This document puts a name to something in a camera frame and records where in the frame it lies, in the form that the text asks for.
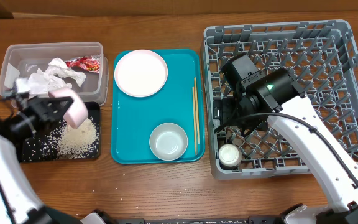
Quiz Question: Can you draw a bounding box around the rice pile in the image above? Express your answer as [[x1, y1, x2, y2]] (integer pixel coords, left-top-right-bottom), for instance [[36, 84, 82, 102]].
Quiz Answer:
[[23, 117, 99, 161]]

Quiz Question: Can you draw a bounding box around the clear plastic bin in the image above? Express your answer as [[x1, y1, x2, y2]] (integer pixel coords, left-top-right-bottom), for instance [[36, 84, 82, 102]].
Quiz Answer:
[[0, 42, 109, 105]]

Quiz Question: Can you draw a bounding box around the crumpled white tissue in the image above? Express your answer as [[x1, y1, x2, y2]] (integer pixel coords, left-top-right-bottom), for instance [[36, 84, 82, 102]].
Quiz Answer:
[[16, 58, 86, 95]]

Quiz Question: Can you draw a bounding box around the teal plastic tray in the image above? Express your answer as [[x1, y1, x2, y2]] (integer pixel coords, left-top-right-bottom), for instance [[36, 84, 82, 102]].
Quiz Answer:
[[111, 49, 206, 164]]

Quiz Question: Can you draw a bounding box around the wooden chopstick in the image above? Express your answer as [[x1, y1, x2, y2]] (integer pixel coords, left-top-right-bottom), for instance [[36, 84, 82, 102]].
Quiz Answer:
[[192, 87, 198, 155], [194, 77, 200, 144]]

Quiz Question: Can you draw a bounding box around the right wooden chopstick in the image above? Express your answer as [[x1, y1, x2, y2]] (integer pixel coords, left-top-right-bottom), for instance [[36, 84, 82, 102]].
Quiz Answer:
[[194, 77, 200, 144]]

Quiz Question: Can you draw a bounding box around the red snack wrapper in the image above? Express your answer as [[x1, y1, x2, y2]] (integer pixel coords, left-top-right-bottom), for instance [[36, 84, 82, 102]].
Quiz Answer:
[[65, 55, 101, 73]]

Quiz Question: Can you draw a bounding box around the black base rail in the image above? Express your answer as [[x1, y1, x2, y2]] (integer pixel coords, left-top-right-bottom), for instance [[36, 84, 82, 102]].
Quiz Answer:
[[113, 207, 335, 224]]

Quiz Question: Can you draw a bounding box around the grey dishwasher rack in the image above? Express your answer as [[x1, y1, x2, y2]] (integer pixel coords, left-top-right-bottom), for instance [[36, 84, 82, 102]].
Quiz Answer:
[[202, 20, 358, 180]]

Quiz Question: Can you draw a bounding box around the white paper cup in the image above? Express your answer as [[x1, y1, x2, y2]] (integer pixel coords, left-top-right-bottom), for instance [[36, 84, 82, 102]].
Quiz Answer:
[[218, 144, 242, 169]]

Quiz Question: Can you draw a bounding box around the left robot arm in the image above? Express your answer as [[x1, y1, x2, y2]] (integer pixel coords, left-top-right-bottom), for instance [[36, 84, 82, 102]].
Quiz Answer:
[[0, 78, 88, 224]]

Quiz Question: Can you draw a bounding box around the black tray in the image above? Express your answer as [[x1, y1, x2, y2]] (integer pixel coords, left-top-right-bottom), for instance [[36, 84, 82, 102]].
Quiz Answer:
[[19, 101, 101, 163]]

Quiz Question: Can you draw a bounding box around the pink bowl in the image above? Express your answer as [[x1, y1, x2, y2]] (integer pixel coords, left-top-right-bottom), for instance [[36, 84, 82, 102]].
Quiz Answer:
[[48, 87, 88, 129]]

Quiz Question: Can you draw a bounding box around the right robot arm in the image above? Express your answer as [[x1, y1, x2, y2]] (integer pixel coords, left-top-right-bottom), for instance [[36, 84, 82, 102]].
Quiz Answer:
[[214, 53, 358, 223]]

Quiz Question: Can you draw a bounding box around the grey bowl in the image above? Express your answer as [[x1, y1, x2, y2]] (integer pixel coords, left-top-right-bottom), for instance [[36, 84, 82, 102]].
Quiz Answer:
[[149, 123, 188, 161]]

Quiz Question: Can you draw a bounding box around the large pink plate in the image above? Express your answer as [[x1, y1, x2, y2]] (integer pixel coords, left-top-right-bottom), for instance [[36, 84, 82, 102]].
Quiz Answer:
[[114, 50, 168, 98]]

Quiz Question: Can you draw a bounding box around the left wooden chopstick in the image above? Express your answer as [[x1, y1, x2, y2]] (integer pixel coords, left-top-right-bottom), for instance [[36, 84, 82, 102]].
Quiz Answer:
[[192, 87, 198, 155]]

